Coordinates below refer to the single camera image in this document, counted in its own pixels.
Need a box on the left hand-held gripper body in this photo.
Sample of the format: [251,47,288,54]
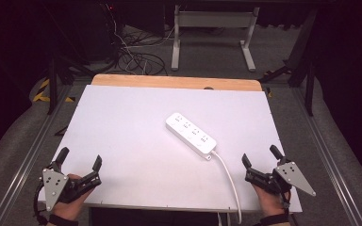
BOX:
[38,168,103,212]

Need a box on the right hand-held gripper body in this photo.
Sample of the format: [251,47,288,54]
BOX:
[244,160,317,198]

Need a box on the person's left hand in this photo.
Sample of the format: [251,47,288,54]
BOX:
[51,173,94,222]

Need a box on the person's right hand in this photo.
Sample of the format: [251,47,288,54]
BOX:
[252,184,289,218]

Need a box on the white power strip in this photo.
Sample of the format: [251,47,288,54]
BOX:
[164,112,218,161]

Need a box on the yellow black hazard tape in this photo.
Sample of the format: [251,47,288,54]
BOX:
[32,78,76,104]

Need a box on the black metal stand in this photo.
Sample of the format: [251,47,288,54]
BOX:
[258,8,319,118]
[42,51,97,116]

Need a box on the dark equipment cabinet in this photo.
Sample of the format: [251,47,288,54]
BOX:
[81,2,125,62]

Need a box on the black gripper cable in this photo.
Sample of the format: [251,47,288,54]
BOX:
[32,183,50,226]

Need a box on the white power strip cable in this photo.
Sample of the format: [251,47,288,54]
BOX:
[211,150,243,225]

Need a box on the aluminium floor rail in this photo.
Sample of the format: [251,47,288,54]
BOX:
[290,87,362,226]
[0,85,74,226]

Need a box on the black wrist strap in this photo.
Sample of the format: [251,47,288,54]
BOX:
[48,213,80,226]
[254,213,292,226]

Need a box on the tangle of floor cables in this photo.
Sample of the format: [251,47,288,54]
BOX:
[105,3,183,76]

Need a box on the white metal desk frame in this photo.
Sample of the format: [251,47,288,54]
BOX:
[171,4,261,73]

